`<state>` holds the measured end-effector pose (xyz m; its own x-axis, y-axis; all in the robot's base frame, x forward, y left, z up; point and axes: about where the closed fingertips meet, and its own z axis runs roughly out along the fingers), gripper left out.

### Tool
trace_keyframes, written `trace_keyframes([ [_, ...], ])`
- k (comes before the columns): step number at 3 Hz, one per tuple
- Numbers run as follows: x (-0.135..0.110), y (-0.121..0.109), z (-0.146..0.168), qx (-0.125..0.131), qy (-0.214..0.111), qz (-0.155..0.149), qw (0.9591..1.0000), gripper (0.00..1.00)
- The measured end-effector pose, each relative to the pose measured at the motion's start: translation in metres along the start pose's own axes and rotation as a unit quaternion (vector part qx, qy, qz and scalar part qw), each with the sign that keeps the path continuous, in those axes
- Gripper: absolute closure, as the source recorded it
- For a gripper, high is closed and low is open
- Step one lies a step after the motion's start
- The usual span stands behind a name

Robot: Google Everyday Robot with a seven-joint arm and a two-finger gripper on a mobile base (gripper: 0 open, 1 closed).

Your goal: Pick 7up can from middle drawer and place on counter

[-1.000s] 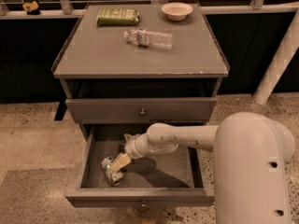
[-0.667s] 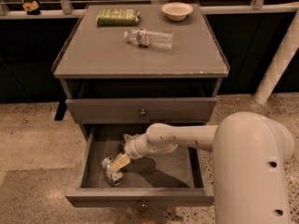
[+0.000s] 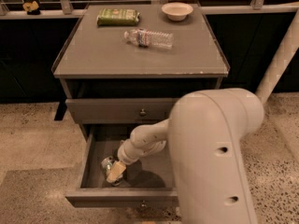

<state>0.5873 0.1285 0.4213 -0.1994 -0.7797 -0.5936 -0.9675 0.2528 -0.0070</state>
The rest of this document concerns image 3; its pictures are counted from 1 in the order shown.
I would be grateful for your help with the closed grey top drawer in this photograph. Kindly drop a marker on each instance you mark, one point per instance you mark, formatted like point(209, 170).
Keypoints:
point(117, 111)

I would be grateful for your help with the yellow object on black base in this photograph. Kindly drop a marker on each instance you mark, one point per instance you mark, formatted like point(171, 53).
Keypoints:
point(31, 8)

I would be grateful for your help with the grey drawer cabinet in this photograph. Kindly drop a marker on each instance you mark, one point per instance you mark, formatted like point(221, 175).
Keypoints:
point(99, 64)

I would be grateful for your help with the green snack bag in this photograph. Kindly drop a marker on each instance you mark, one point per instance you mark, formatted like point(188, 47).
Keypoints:
point(117, 16)

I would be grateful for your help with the open grey middle drawer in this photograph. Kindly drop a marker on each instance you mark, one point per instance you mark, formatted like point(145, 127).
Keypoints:
point(147, 183)

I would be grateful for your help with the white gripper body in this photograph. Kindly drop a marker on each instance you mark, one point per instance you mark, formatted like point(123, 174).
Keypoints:
point(125, 158)

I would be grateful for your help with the white bowl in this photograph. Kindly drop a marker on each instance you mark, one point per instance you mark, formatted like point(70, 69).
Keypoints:
point(177, 11)

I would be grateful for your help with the green silver 7up can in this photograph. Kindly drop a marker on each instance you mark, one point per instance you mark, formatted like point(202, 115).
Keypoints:
point(106, 166)

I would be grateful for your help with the grey window ledge rail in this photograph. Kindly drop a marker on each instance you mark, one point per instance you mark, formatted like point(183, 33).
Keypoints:
point(58, 14)

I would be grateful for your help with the clear plastic water bottle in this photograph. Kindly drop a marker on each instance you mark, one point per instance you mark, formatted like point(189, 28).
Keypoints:
point(145, 38)

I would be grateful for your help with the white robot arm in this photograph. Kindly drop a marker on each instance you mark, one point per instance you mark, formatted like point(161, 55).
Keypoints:
point(203, 134)

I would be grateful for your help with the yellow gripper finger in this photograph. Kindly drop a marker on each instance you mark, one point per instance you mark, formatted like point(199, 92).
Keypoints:
point(116, 171)

